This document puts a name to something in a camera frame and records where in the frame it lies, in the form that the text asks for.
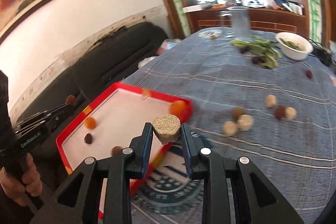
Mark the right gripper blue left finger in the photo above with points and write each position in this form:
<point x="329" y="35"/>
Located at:
<point x="141" y="146"/>

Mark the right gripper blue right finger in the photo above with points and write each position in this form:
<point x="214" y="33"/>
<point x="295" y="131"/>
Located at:
<point x="191" y="146"/>

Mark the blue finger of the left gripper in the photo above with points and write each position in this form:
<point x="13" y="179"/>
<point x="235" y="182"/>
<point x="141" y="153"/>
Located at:
<point x="57" y="114"/>

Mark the beige round cake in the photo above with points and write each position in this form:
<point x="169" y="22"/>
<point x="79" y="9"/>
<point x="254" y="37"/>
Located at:
<point x="167" y="128"/>

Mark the large orange mandarin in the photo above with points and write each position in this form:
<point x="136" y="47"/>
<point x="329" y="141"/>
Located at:
<point x="178" y="108"/>

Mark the red shallow box tray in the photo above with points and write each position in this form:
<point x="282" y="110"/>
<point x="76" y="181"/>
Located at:
<point x="121" y="113"/>

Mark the small orange kumquat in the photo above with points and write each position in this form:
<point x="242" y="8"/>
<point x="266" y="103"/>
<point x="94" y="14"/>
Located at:
<point x="90" y="123"/>

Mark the wrinkled dark red date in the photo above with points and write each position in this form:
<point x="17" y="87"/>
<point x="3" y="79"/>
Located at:
<point x="88" y="138"/>

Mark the brown round longan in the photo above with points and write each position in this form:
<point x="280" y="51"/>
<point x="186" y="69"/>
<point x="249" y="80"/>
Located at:
<point x="115" y="150"/>

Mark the glossy red jujube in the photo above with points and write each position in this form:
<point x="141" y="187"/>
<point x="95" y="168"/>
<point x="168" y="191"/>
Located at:
<point x="71" y="100"/>

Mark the person's left hand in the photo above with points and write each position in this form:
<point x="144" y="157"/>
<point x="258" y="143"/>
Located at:
<point x="31" y="183"/>

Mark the round emblem mat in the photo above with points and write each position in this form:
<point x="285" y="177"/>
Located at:
<point x="169" y="190"/>

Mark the black sofa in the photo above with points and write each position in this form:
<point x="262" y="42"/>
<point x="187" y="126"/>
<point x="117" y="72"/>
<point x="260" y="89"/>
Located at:
<point x="87" y="69"/>

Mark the blue plaid tablecloth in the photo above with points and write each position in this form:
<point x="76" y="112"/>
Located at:
<point x="228" y="93"/>

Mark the beige cake left of jujube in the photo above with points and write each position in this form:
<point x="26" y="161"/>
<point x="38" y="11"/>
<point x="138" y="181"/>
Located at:
<point x="270" y="101"/>

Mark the beige cake of jujube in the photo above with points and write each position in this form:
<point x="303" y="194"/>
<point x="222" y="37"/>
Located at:
<point x="290" y="113"/>
<point x="270" y="101"/>

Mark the red jujube between cakes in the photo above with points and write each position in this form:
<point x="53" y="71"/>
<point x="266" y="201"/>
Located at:
<point x="279" y="112"/>

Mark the beige cake right of jujube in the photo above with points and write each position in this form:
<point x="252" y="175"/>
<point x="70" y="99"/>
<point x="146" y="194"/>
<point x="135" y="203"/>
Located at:
<point x="290" y="113"/>

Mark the green leafy vegetables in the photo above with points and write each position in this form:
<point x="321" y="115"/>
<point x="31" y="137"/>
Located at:
<point x="263" y="51"/>

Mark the glass beer mug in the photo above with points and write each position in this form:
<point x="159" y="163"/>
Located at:
<point x="240" y="23"/>

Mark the lone red jujube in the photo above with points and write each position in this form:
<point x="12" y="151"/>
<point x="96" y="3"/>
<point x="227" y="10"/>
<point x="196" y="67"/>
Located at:
<point x="309" y="74"/>

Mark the white bowl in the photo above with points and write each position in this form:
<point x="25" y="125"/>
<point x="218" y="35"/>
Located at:
<point x="294" y="46"/>

